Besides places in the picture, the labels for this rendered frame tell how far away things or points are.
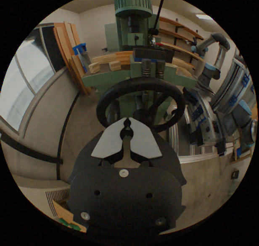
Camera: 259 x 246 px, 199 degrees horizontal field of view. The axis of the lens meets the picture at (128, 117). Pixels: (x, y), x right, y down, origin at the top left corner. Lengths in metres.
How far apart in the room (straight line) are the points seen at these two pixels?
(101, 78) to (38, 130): 1.20
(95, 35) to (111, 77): 2.69
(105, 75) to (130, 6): 0.36
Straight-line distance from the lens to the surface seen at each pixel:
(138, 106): 0.26
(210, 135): 0.52
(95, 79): 0.37
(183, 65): 0.59
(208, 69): 0.86
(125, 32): 0.56
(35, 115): 1.34
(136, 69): 0.22
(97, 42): 2.94
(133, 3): 0.45
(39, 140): 1.36
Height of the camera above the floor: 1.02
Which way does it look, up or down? 57 degrees down
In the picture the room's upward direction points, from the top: 5 degrees counter-clockwise
